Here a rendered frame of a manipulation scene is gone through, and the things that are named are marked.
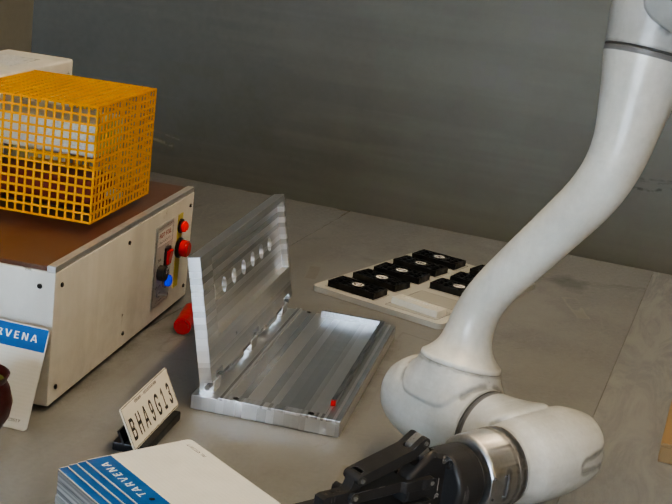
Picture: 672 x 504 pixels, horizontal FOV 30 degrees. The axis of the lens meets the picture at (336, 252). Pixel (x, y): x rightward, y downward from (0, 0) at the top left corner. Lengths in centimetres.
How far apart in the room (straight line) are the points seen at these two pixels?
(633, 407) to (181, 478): 87
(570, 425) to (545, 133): 256
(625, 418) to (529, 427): 50
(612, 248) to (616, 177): 258
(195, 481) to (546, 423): 41
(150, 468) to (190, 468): 4
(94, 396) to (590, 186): 73
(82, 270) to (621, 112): 73
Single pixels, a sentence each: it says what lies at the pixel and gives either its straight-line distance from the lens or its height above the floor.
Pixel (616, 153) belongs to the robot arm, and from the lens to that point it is 142.
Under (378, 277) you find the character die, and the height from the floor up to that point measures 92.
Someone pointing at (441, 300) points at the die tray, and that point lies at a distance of 230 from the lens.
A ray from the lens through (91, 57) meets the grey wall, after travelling 449.
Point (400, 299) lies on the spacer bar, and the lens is 223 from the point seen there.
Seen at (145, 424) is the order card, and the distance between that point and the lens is 160.
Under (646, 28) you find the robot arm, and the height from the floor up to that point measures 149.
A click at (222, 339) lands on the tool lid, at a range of 174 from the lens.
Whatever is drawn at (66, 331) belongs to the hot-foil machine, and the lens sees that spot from 169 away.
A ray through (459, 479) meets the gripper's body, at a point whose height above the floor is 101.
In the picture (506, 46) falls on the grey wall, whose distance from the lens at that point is 396.
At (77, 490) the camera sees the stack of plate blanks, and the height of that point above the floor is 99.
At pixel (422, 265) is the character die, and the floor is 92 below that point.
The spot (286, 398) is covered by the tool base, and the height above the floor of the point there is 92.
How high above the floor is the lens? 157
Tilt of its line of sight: 15 degrees down
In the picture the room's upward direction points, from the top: 7 degrees clockwise
